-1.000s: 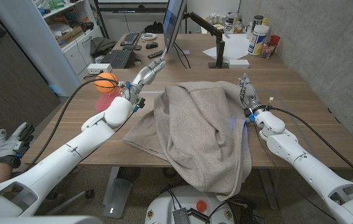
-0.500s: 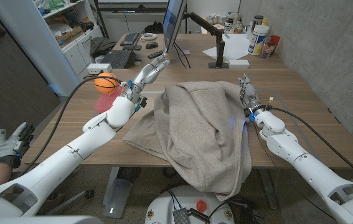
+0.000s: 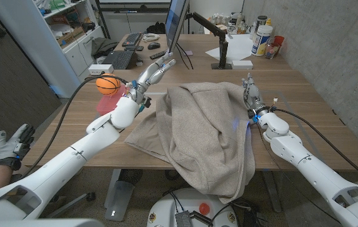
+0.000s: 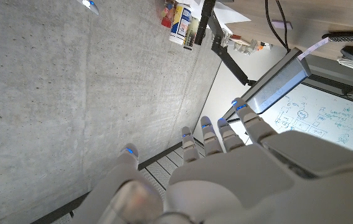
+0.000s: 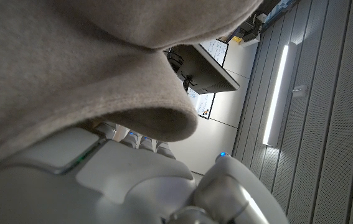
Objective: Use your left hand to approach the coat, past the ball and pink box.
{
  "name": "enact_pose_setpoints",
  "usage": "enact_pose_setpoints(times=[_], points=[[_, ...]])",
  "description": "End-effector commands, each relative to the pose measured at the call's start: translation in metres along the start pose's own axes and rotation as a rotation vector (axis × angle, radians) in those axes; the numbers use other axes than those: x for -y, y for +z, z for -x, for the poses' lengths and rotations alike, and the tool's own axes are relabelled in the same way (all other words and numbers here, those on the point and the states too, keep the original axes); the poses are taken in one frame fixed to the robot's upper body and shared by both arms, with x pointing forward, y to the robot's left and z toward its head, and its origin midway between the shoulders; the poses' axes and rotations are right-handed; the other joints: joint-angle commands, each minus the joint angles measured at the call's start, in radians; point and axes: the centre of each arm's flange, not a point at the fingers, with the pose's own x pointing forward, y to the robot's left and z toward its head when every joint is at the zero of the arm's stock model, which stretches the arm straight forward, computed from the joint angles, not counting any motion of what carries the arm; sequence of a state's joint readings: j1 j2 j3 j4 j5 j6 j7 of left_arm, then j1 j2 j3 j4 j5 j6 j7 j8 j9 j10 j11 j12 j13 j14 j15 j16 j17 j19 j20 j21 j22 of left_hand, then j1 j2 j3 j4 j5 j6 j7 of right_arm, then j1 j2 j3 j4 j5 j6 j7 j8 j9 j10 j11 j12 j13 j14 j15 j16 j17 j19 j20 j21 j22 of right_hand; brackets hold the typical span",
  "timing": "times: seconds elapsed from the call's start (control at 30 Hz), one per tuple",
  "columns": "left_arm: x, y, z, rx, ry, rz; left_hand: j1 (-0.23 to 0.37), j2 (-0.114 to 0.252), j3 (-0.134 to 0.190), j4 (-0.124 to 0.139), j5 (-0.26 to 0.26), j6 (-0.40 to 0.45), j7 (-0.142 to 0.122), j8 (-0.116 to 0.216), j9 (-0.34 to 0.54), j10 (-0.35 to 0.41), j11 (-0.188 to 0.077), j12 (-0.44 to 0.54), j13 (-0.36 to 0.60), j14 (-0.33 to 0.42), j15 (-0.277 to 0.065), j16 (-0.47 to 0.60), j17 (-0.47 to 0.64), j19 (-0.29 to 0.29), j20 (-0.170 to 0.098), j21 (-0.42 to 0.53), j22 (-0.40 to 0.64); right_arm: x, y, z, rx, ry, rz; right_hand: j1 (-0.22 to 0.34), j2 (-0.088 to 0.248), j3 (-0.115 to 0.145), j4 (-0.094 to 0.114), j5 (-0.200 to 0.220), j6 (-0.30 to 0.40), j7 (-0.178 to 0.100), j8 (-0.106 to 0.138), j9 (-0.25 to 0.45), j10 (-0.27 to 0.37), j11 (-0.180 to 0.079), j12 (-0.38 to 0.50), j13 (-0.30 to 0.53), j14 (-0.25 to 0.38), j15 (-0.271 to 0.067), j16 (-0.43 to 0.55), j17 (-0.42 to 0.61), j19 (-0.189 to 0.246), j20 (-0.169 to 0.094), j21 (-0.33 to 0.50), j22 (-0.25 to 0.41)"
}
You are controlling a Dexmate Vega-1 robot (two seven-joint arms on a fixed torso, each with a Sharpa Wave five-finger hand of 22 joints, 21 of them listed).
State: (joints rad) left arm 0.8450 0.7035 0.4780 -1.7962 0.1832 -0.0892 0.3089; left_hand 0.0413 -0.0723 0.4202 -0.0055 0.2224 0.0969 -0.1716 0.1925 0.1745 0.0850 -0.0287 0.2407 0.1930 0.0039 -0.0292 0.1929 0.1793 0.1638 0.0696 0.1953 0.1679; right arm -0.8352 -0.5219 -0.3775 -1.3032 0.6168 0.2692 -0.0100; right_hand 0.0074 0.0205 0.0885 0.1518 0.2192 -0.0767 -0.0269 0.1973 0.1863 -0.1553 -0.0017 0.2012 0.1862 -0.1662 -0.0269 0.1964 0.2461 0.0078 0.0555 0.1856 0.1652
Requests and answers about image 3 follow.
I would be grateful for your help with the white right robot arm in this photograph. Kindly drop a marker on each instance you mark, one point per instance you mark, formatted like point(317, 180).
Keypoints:
point(317, 176)

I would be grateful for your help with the black phone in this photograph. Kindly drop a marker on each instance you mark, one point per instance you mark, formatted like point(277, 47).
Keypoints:
point(134, 48)

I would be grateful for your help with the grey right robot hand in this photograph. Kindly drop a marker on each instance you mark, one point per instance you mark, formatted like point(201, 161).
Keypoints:
point(254, 97)

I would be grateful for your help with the beige coat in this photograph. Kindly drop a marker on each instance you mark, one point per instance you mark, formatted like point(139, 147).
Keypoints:
point(197, 132)

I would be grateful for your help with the black laptop keyboard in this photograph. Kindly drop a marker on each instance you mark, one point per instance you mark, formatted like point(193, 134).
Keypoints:
point(120, 59)

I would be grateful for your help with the grey-green cloth bundle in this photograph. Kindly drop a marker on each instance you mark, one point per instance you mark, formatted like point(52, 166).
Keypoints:
point(103, 46)

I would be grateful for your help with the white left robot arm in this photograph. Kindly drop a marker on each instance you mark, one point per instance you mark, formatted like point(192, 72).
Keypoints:
point(55, 170)

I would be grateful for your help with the grey table leg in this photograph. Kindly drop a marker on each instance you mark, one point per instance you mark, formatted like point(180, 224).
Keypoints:
point(271, 192)

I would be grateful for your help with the cardboard box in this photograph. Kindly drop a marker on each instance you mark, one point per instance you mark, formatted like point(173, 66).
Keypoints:
point(71, 37)

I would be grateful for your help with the computer monitor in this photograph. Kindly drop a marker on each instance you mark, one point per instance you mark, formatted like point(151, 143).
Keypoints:
point(175, 22)

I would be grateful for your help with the grey table foot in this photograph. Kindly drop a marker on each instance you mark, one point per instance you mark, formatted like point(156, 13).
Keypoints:
point(118, 198)

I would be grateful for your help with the white power box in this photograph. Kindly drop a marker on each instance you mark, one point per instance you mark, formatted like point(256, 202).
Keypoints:
point(100, 69)

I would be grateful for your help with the clear glass jar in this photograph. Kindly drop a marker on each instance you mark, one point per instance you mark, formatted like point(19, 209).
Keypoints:
point(271, 51)

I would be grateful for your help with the red cup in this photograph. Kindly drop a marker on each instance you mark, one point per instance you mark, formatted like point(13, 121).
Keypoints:
point(279, 40)

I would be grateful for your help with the small white box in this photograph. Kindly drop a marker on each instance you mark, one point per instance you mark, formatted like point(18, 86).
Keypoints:
point(242, 64)

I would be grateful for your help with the white robot chest cover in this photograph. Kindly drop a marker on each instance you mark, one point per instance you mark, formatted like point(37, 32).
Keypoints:
point(39, 223)

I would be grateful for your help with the pink plastic box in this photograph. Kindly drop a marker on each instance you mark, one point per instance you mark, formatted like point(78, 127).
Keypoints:
point(107, 104)

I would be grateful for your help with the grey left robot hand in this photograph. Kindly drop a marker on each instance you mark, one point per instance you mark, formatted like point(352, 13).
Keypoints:
point(148, 77)

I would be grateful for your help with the black desktop keyboard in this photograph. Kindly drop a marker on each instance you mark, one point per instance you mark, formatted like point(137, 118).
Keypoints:
point(132, 39)

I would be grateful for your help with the red emergency button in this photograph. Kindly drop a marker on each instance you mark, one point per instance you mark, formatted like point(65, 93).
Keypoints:
point(204, 209)

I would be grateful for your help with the white shelf cabinet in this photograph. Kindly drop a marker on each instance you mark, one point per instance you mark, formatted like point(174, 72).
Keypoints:
point(33, 47)

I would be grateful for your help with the black computer mouse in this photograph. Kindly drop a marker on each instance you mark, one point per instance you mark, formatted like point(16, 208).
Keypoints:
point(153, 45)

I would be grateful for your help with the white canister with blue label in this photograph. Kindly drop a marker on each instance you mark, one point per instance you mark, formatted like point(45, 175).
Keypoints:
point(261, 41)

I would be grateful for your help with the white robot torso base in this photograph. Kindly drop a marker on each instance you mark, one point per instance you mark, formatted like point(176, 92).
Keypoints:
point(166, 205)

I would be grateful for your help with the black bag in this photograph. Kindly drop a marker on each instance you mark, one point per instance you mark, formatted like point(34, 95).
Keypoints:
point(156, 28)

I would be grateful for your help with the grey metal heatsink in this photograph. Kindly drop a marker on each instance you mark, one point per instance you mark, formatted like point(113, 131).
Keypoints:
point(183, 219)

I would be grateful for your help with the black remote control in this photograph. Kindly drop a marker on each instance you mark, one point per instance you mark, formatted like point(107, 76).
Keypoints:
point(157, 55)

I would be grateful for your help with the orange basketball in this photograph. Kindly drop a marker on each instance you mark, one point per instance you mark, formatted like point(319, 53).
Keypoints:
point(107, 84)

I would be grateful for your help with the purple sticky note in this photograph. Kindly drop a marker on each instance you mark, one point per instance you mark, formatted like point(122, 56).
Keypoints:
point(188, 53)

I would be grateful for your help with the yellow bottle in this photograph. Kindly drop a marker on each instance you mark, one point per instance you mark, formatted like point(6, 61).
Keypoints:
point(268, 22)

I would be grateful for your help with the person's gloved hand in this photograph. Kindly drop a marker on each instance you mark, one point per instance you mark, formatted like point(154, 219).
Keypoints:
point(6, 148)

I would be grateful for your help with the white paper sheet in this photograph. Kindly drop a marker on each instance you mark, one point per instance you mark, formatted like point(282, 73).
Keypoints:
point(235, 47)

